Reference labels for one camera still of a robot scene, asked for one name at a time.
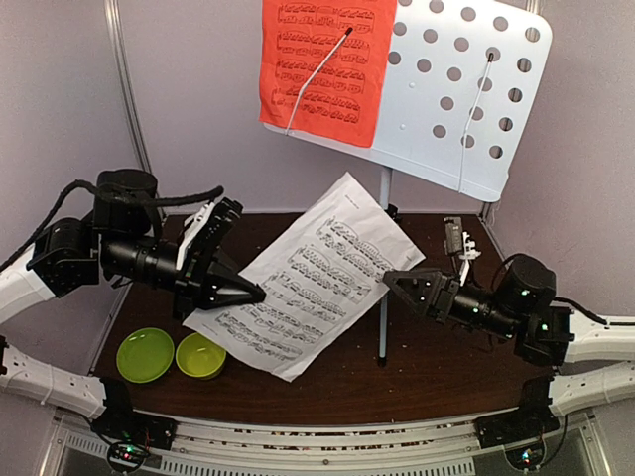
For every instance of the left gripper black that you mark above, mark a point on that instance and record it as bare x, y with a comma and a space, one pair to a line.
223, 285

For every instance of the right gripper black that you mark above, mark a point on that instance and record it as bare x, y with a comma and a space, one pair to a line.
439, 296

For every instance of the white sheet music page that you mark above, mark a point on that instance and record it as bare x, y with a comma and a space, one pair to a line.
320, 276

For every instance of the white perforated music stand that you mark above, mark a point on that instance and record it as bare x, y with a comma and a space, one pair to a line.
460, 83

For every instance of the red sheet music page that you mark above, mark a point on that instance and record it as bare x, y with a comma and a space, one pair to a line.
323, 66

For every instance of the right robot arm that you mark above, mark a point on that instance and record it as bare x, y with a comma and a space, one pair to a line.
545, 329

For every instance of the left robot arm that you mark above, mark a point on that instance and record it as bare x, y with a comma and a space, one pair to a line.
117, 228

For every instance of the yellow-green bowl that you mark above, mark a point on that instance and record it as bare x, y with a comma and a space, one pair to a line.
200, 358

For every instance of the green plate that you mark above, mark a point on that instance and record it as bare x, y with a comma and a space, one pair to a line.
145, 355

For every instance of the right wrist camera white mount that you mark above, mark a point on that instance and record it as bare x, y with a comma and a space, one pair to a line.
460, 248

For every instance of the right aluminium corner post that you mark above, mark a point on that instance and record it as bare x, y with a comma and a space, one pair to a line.
488, 212

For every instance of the aluminium front rail frame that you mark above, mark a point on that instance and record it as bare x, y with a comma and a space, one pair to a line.
441, 446

